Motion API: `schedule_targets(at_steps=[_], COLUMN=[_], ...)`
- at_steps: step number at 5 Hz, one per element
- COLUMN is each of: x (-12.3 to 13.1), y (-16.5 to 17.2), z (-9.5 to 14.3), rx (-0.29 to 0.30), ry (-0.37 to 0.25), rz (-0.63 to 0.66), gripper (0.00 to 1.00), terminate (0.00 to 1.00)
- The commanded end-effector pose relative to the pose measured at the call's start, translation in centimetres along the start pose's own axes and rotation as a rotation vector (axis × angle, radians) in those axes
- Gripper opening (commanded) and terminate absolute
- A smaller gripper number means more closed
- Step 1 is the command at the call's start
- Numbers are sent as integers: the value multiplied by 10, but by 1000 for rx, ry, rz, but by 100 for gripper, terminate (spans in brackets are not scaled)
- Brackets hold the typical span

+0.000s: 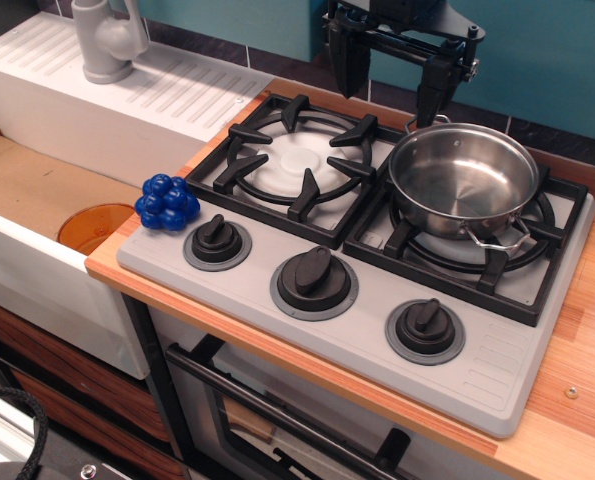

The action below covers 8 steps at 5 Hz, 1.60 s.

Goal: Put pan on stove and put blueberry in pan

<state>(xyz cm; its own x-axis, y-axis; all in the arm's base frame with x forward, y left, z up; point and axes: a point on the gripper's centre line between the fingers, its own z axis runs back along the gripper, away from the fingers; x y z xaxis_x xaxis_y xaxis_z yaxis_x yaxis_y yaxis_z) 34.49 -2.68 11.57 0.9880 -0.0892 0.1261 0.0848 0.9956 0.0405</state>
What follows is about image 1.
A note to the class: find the black left burner grate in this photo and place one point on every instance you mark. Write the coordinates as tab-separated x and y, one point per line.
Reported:
292	169

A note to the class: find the black right stove knob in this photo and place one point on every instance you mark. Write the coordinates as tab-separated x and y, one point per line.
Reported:
425	332

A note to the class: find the black right burner grate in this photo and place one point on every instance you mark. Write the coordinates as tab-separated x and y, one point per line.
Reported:
514	285

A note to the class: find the teal wall cabinet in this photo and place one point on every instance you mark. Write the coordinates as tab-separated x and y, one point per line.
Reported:
537	60

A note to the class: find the white toy sink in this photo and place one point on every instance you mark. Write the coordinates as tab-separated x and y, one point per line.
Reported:
67	144

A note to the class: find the orange plastic bowl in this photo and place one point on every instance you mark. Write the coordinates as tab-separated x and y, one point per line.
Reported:
89	228

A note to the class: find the oven door with handle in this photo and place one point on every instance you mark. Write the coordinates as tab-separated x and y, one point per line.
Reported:
271	424

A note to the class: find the grey toy faucet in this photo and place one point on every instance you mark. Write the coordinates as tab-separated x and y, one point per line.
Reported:
108	45

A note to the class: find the blue toy blueberry cluster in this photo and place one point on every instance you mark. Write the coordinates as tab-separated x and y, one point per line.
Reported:
166	203

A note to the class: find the wooden drawer fronts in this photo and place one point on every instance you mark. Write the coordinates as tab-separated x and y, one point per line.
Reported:
105	408

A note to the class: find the black burner grate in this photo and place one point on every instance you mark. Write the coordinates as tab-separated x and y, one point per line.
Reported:
514	285
292	169

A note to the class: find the black middle stove knob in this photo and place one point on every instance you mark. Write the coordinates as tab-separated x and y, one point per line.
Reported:
314	286

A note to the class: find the stainless steel pan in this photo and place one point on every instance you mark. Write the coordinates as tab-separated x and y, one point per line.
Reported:
462	181

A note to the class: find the grey toy stove top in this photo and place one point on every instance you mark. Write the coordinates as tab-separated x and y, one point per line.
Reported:
486	385

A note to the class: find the black stove knob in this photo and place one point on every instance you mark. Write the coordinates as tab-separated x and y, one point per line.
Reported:
425	332
314	286
217	245

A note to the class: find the black left stove knob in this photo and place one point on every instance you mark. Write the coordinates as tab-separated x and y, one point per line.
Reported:
217	245

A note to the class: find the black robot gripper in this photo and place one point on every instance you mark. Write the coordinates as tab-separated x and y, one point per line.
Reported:
417	32

